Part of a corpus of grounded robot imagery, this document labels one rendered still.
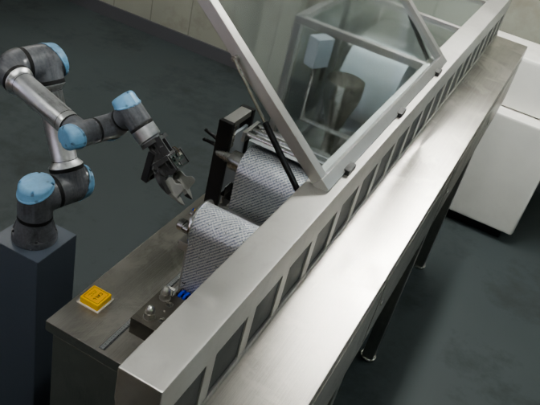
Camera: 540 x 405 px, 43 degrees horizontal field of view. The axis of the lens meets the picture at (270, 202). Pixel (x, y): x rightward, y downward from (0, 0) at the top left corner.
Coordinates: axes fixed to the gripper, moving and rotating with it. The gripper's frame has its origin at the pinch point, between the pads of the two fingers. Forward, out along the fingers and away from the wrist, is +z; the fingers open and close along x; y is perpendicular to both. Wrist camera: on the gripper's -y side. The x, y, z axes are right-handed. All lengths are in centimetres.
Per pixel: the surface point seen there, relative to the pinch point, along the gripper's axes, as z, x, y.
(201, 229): 9.2, -7.8, 6.4
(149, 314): 21.4, -25.6, -12.2
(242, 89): -21, 330, -185
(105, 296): 13.3, -16.6, -35.7
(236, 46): -26, -22, 59
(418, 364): 147, 125, -45
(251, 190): 9.3, 15.6, 11.2
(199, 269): 19.8, -8.2, -2.7
